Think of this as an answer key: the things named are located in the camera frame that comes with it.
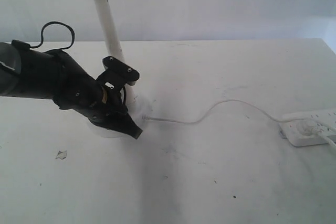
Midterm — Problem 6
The white power cable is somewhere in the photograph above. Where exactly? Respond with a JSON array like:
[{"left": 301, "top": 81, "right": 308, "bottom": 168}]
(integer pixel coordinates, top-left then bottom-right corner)
[{"left": 141, "top": 99, "right": 286, "bottom": 124}]

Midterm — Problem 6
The grey tape scrap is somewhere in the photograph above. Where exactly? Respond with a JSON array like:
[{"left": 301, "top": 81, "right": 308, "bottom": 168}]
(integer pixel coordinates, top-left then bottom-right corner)
[{"left": 56, "top": 151, "right": 67, "bottom": 160}]

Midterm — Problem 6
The white power strip rear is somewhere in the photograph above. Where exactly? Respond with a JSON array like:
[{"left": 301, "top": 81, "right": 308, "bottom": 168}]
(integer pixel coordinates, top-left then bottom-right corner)
[{"left": 282, "top": 108, "right": 335, "bottom": 124}]

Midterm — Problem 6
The thick white cable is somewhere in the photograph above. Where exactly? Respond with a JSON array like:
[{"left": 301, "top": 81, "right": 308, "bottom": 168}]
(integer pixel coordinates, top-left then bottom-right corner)
[{"left": 312, "top": 125, "right": 336, "bottom": 154}]

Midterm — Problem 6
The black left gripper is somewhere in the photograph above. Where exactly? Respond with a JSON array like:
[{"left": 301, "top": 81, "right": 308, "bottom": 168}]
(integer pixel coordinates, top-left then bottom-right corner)
[{"left": 52, "top": 50, "right": 142, "bottom": 139}]

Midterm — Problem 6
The white power strip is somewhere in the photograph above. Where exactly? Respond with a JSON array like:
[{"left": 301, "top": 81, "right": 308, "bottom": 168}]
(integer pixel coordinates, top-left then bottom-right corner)
[
  {"left": 282, "top": 108, "right": 335, "bottom": 124},
  {"left": 280, "top": 119, "right": 335, "bottom": 148}
]

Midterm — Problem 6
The white round plug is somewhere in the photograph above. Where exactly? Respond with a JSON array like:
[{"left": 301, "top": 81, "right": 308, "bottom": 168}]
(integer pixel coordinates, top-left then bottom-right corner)
[{"left": 296, "top": 120, "right": 320, "bottom": 136}]

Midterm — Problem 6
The black looped cable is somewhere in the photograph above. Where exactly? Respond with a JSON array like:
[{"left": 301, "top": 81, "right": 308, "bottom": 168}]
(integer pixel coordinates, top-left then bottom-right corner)
[{"left": 28, "top": 21, "right": 76, "bottom": 51}]

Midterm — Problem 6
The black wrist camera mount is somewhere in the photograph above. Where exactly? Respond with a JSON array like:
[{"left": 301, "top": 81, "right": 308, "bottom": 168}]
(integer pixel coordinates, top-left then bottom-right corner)
[{"left": 96, "top": 56, "right": 140, "bottom": 91}]

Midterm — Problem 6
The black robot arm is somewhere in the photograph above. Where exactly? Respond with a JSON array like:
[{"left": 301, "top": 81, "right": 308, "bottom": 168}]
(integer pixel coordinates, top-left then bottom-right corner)
[{"left": 1, "top": 40, "right": 142, "bottom": 139}]

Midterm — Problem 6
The white desk lamp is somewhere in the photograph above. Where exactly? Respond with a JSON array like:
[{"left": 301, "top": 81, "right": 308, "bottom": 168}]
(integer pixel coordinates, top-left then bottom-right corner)
[{"left": 0, "top": 0, "right": 140, "bottom": 139}]

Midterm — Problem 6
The white power strip front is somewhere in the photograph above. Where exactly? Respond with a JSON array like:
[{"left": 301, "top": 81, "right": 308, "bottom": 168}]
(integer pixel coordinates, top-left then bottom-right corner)
[{"left": 280, "top": 119, "right": 335, "bottom": 148}]

